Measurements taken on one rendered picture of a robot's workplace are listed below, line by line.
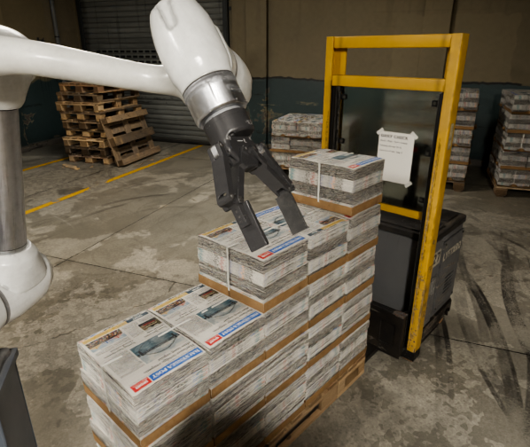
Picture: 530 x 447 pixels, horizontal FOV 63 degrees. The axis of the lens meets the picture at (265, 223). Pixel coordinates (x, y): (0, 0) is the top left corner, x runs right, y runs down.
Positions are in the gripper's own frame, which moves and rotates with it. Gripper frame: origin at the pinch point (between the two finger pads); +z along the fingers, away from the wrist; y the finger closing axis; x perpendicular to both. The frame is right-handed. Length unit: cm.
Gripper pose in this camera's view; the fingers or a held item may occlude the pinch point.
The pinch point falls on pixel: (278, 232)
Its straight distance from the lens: 68.2
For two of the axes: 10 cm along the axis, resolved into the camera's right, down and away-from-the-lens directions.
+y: 4.9, -1.6, 8.6
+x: -7.6, 4.1, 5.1
